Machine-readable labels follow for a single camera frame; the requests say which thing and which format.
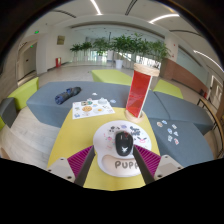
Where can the red fire extinguisher box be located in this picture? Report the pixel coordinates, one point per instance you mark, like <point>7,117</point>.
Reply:
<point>58,62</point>

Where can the lime green bench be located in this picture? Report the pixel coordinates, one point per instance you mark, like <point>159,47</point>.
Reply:
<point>110,76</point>

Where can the large grey upholstered bench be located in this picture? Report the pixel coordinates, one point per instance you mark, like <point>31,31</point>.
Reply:
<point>43,106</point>

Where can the green exit sign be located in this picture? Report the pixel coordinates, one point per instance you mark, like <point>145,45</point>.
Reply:
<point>36,32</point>

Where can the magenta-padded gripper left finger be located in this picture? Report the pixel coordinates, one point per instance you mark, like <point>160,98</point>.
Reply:
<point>71,166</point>

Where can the gold wall plaque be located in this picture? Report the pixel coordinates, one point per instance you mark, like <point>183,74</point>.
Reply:
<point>60,40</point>

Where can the group of potted plants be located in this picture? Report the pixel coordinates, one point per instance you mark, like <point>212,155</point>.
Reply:
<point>123,43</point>

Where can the white sticker sheet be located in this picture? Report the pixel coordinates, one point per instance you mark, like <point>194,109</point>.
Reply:
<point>88,109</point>

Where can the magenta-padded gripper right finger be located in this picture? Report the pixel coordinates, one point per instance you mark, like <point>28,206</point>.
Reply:
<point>156,166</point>

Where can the round white printed mouse pad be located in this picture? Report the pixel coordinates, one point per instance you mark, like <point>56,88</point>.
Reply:
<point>106,140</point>

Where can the dark blue folded umbrella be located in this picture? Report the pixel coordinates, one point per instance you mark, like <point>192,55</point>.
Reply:
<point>66,95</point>

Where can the group of small stickers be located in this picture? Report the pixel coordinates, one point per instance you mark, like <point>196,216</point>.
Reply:
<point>170,131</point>

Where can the group of ceiling strip lights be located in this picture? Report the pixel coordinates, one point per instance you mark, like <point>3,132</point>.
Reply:
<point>96,6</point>

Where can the black computer mouse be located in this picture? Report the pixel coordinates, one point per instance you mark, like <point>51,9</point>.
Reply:
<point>124,143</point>

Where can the dark wooden chair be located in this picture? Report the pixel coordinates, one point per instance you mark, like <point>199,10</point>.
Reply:
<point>210,106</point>

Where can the red cylinder with wooden ends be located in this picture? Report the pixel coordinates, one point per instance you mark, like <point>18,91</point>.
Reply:
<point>138,91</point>

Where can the green bench with grey end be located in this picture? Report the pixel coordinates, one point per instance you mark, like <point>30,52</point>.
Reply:
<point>25,91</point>

